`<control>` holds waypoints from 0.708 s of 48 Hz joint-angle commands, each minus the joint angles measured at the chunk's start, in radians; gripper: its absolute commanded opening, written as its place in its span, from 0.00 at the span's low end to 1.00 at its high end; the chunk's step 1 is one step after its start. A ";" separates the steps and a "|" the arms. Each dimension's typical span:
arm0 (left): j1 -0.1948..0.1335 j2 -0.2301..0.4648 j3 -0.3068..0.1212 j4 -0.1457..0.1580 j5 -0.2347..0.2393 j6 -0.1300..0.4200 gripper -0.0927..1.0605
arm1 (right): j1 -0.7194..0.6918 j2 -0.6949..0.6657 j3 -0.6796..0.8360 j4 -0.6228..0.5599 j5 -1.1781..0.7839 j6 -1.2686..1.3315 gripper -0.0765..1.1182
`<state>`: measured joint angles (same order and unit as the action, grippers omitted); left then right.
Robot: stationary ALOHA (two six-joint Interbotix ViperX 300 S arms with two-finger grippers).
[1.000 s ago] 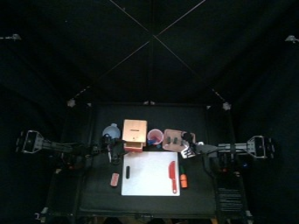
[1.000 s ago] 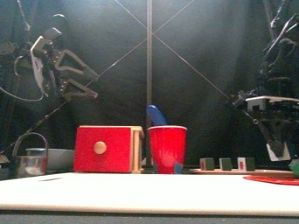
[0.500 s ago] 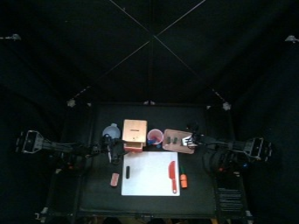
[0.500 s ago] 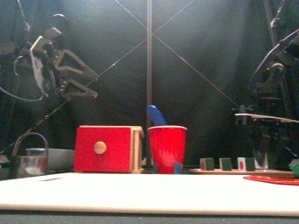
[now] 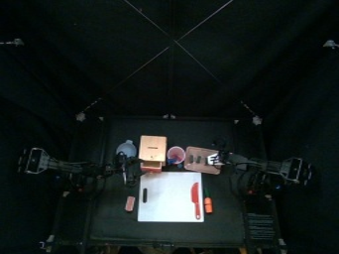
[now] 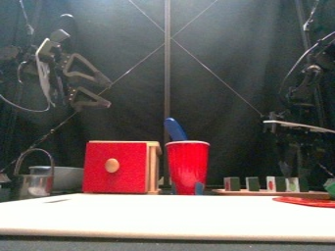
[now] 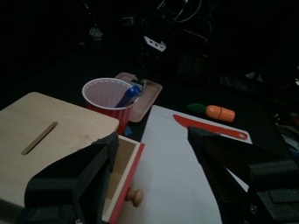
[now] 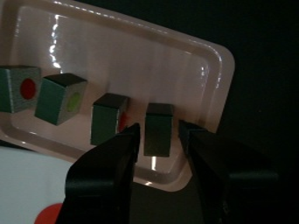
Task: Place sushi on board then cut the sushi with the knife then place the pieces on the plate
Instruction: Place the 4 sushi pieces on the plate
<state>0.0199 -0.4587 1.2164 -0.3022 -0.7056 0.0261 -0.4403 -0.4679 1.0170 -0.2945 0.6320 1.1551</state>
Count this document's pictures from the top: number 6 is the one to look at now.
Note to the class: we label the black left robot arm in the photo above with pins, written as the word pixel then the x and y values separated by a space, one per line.
pixel 13 55

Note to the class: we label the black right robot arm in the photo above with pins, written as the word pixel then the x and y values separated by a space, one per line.
pixel 311 75

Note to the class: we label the toy sushi piece green centre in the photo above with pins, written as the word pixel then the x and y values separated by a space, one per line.
pixel 296 184
pixel 252 184

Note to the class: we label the toy sushi piece red centre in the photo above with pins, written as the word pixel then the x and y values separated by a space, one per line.
pixel 275 184
pixel 232 184

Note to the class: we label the red plate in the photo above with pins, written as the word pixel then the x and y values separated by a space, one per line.
pixel 310 202

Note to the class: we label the wooden sushi tray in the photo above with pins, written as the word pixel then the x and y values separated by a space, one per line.
pixel 262 193

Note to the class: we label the white cutting board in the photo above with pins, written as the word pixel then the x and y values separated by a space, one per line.
pixel 166 215

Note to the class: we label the green toy object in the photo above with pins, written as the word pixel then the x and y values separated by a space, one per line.
pixel 331 189

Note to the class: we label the red plastic cup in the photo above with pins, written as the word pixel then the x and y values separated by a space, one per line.
pixel 187 166

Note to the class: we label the red wooden box with knob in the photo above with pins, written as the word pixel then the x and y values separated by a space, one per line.
pixel 115 176

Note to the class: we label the right wrist camera mount plate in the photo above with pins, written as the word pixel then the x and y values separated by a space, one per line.
pixel 300 126

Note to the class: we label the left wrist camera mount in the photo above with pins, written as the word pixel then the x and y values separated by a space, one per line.
pixel 51 42

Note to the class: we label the vertical metal frame pole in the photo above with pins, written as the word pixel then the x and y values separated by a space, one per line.
pixel 167 81

